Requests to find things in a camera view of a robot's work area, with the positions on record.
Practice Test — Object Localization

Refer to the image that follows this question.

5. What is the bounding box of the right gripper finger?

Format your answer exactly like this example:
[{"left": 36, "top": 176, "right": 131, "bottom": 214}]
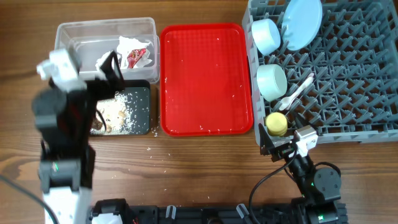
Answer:
[
  {"left": 294, "top": 112, "right": 314, "bottom": 128},
  {"left": 258, "top": 123, "right": 275, "bottom": 156}
]

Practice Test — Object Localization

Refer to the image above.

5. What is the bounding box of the white napkin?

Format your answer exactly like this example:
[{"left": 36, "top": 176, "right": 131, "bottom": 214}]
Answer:
[
  {"left": 95, "top": 51, "right": 121, "bottom": 71},
  {"left": 116, "top": 36, "right": 152, "bottom": 69}
]

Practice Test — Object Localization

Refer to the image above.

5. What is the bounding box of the white plastic fork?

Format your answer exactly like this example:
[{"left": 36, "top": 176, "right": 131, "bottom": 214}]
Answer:
[{"left": 279, "top": 73, "right": 315, "bottom": 111}]

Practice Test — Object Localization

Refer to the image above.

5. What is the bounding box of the yellow cup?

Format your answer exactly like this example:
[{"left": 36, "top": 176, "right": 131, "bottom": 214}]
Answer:
[{"left": 265, "top": 112, "right": 288, "bottom": 137}]

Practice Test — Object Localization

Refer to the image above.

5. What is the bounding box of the food scraps and rice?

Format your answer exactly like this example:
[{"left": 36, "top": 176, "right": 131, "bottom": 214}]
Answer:
[{"left": 90, "top": 91, "right": 150, "bottom": 135}]

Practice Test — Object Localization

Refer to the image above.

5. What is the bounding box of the red snack wrapper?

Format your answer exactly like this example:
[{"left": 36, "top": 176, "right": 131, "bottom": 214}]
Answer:
[{"left": 127, "top": 49, "right": 147, "bottom": 68}]

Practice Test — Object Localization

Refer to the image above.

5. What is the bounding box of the green bowl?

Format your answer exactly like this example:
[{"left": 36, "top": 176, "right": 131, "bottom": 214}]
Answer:
[{"left": 256, "top": 64, "right": 287, "bottom": 102}]

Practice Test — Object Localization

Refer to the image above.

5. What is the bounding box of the light blue bowl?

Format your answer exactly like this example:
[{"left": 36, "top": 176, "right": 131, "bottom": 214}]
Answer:
[{"left": 251, "top": 19, "right": 281, "bottom": 55}]

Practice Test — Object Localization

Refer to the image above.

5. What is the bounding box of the light blue plate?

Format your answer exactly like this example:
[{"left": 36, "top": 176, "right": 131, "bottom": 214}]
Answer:
[{"left": 282, "top": 0, "right": 323, "bottom": 51}]

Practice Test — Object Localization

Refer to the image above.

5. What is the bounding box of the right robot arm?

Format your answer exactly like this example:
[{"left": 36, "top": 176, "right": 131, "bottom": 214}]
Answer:
[{"left": 249, "top": 114, "right": 348, "bottom": 224}]

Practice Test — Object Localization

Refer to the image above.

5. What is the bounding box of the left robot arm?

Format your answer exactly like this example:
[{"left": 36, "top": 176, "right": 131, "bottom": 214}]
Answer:
[{"left": 32, "top": 49, "right": 124, "bottom": 223}]

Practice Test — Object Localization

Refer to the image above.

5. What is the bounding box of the black food waste tray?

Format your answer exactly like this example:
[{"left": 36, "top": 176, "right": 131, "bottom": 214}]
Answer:
[{"left": 88, "top": 79, "right": 152, "bottom": 136}]

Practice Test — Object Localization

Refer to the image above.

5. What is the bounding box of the clear plastic waste bin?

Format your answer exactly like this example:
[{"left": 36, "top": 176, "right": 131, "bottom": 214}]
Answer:
[{"left": 55, "top": 17, "right": 159, "bottom": 84}]

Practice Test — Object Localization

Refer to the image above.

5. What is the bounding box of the grey dishwasher rack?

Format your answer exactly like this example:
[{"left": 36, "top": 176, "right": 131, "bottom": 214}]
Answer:
[{"left": 242, "top": 1, "right": 397, "bottom": 144}]

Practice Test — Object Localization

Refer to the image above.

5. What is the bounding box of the red serving tray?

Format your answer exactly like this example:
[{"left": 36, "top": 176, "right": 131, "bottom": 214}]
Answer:
[{"left": 159, "top": 23, "right": 254, "bottom": 137}]

